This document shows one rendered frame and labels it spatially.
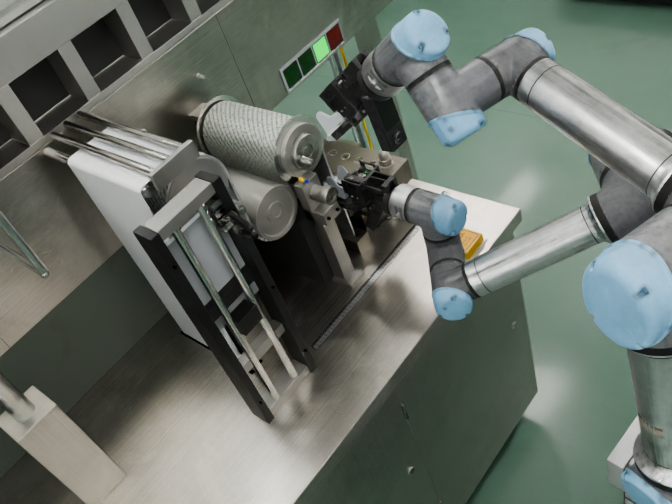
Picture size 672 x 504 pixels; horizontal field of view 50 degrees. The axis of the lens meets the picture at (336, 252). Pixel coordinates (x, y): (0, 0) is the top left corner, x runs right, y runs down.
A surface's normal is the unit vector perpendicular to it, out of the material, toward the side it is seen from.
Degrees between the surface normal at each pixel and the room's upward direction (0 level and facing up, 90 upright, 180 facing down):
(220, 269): 90
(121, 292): 90
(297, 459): 0
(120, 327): 90
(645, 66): 0
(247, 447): 0
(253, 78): 90
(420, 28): 50
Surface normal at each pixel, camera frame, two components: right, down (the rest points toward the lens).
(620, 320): -0.86, 0.43
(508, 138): -0.28, -0.69
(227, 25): 0.75, 0.29
